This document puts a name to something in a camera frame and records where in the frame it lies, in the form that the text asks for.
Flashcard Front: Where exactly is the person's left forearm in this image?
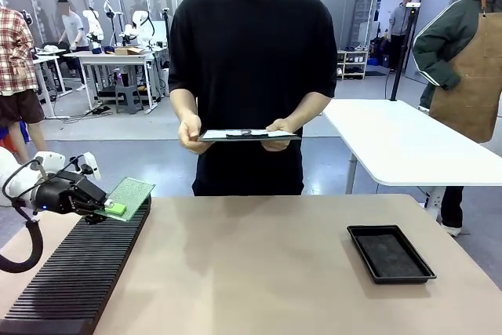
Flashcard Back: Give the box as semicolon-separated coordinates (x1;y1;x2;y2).
285;90;333;130

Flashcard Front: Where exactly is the green perforated PCB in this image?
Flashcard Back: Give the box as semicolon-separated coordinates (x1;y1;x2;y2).
93;177;156;221

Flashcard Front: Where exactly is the person in grey hoodie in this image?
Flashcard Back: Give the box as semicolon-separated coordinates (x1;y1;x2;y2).
387;0;415;73

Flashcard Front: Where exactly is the person's right forearm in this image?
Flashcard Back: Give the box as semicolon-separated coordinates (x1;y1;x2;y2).
170;88;202;125

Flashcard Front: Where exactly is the person in white t-shirt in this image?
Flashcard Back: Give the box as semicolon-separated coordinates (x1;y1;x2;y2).
56;0;90;92

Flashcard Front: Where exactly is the person's right hand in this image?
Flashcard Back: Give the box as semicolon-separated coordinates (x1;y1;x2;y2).
177;114;213;155

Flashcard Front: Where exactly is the person's left hand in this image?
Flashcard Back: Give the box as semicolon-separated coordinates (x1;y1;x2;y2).
261;118;297;152

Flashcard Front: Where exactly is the black clipboard with paper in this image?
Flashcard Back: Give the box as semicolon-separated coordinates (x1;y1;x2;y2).
198;128;302;143

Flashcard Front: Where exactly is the person in brown apron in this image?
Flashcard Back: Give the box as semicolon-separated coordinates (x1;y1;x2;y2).
413;0;502;238

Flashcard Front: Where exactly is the black plastic tray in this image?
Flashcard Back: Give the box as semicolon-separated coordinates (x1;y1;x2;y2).
347;224;438;285

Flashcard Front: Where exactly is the white background workbench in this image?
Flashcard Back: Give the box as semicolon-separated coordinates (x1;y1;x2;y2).
63;46;169;115

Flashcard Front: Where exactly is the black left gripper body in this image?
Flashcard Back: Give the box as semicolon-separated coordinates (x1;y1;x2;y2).
35;171;107;213

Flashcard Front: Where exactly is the black camera stand pole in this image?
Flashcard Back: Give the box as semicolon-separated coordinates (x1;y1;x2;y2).
389;2;421;101

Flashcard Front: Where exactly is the grey plastic stool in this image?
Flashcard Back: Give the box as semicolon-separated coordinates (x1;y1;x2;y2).
115;84;144;115

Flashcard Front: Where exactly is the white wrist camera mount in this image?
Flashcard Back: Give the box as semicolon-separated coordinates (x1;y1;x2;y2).
68;153;102;181

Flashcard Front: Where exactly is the person in black t-shirt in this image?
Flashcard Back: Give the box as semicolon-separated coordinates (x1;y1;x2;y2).
168;0;339;197

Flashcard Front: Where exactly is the person in plaid shirt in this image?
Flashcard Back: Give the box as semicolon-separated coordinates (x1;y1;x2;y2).
0;4;47;163

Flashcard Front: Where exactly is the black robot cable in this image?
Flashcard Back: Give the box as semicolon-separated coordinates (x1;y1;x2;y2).
0;156;86;273

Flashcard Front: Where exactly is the white shoe shelf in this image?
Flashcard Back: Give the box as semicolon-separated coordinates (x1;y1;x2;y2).
336;49;369;81

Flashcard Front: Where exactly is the white side table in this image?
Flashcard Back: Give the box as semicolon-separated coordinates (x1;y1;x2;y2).
322;98;502;210

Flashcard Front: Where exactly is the black slotted PCB rack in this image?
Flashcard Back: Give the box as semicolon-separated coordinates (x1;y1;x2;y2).
0;195;153;335

